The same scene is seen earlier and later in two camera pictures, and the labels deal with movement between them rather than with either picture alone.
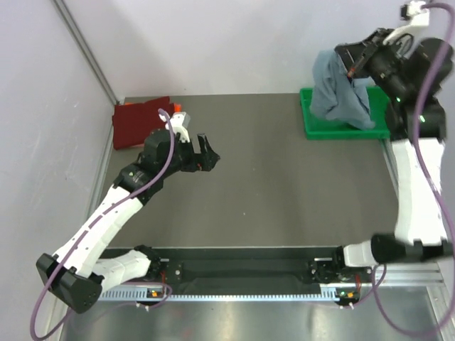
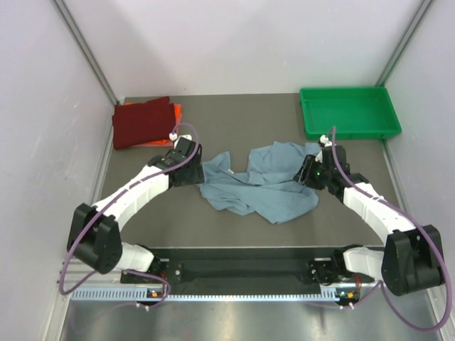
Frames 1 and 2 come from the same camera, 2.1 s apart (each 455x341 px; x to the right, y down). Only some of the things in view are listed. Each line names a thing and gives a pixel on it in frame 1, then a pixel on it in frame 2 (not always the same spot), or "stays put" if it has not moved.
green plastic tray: x=319 y=128 stays put
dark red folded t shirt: x=133 y=123 stays put
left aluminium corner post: x=68 y=18 stays put
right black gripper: x=356 y=57 → x=303 y=176
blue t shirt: x=338 y=97 → x=268 y=188
